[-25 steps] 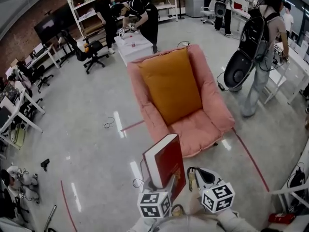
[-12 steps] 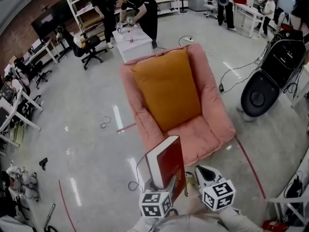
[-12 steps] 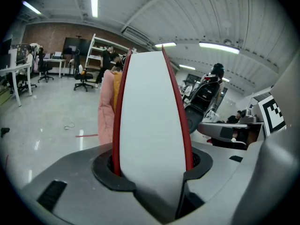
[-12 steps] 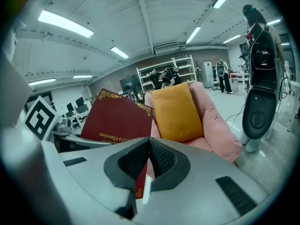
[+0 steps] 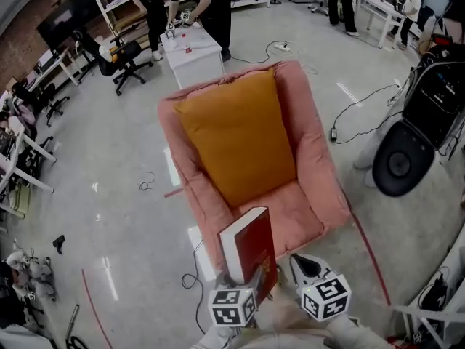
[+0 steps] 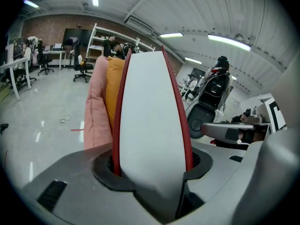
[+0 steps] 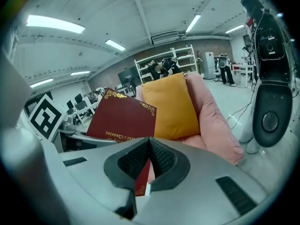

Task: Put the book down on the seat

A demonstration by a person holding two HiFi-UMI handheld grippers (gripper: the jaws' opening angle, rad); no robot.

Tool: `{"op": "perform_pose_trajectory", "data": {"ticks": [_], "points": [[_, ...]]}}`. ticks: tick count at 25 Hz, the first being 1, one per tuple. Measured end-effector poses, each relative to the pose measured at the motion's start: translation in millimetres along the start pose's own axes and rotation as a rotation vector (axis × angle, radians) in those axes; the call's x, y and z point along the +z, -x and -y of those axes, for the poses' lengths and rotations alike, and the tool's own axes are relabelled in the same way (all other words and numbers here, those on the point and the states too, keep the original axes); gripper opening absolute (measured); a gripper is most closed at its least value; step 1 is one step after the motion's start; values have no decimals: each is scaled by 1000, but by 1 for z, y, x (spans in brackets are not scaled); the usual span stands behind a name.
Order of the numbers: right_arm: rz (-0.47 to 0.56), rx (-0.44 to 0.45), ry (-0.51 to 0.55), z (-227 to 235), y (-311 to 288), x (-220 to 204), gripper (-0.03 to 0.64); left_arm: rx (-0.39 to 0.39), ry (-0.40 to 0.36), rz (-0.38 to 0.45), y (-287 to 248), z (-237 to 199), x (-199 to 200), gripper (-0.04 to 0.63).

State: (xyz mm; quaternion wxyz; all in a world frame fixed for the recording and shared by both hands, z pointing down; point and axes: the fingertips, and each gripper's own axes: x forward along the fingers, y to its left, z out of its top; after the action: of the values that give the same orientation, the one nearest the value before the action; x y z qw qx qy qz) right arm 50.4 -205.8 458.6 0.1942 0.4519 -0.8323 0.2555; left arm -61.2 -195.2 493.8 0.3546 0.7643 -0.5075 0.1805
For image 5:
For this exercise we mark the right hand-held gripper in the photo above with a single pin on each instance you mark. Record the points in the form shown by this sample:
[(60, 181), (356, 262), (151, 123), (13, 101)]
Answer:
[(323, 300)]

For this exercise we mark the pink armchair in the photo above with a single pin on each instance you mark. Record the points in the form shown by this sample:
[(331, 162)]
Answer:
[(290, 213)]

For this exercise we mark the black bag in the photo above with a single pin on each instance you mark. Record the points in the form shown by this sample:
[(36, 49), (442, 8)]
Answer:
[(436, 294)]

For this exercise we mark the pale green bag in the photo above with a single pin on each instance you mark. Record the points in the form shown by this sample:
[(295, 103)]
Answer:
[(20, 198)]

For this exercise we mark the long white desk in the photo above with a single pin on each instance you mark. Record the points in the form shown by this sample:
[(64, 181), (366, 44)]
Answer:
[(9, 165)]

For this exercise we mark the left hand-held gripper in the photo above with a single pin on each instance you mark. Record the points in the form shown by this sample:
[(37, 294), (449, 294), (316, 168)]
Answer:
[(229, 305)]

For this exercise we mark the person's right forearm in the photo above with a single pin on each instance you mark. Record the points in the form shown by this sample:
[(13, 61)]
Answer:
[(348, 334)]

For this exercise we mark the white frame table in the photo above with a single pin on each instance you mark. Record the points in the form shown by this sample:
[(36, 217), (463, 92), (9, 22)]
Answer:
[(428, 315)]

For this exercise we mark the red cup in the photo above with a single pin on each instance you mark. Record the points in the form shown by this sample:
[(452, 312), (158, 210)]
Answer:
[(187, 49)]

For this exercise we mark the wide white shelf unit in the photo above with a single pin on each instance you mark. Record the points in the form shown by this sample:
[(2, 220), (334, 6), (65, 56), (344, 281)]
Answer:
[(116, 4)]

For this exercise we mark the white power strip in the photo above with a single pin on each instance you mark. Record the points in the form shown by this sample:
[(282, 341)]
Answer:
[(283, 47)]

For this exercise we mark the black tool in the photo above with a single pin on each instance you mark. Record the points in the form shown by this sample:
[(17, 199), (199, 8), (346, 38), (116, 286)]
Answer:
[(59, 242)]

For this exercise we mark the orange cushion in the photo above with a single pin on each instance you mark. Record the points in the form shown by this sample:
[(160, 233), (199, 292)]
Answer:
[(236, 133)]

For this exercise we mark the small white desk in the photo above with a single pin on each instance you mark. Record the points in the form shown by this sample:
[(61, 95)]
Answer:
[(54, 64)]

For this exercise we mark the black screen on stand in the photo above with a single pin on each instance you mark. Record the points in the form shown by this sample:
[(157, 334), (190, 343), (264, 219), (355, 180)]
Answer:
[(67, 24)]

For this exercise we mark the black power adapter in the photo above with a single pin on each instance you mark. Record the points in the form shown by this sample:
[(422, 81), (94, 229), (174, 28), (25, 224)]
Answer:
[(334, 134)]

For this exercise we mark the person's left forearm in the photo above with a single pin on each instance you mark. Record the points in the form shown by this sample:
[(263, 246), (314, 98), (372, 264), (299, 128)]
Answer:
[(214, 340)]

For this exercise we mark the metal pipe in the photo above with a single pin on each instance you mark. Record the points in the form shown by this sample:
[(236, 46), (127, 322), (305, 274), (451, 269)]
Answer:
[(72, 322)]

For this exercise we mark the black office chair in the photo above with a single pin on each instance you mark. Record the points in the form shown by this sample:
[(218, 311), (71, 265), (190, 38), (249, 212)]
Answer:
[(54, 105), (123, 55)]

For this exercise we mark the thick red book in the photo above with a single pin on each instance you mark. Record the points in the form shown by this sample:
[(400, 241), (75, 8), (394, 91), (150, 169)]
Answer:
[(252, 242)]

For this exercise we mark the white low cabinet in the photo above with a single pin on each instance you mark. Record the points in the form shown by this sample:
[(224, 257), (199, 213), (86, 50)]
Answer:
[(196, 62)]

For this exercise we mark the red fire extinguisher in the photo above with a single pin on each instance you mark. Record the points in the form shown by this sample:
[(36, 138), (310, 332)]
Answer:
[(396, 343)]

